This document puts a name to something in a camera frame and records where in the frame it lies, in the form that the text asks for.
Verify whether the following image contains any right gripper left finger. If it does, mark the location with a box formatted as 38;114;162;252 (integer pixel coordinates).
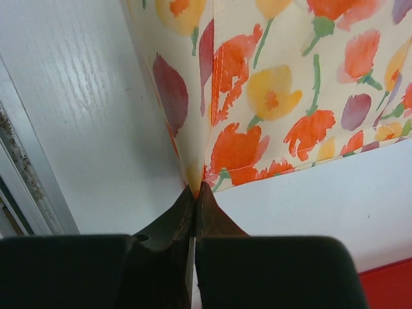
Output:
1;188;194;308

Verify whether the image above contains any red plastic bin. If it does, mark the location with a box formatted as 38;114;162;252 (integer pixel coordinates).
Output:
359;258;412;309

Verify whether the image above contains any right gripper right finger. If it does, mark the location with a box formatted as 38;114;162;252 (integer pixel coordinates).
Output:
195;183;368;308

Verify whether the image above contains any aluminium frame rail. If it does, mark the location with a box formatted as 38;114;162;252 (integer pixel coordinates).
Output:
1;63;80;236

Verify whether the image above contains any orange floral cream skirt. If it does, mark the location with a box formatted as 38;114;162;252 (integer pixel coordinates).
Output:
123;0;411;193

